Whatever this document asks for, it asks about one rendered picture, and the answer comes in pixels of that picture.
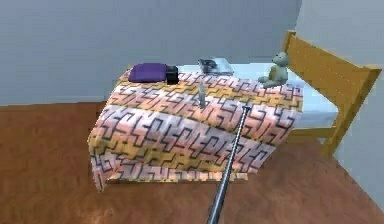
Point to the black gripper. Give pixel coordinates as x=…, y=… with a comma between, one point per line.
x=247, y=107

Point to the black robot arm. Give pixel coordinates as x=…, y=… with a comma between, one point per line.
x=228, y=166

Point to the wooden bed with white mattress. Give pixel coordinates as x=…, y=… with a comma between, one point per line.
x=320, y=66

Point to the grey-green teddy bear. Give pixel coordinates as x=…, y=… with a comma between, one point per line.
x=278, y=71

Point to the grey book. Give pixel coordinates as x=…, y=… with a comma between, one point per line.
x=216, y=65

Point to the orange pink patterned blanket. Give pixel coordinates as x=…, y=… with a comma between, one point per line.
x=173, y=133

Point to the small black box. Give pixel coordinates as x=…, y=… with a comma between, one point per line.
x=172, y=74

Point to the purple cushion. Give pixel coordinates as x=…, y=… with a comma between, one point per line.
x=147, y=72

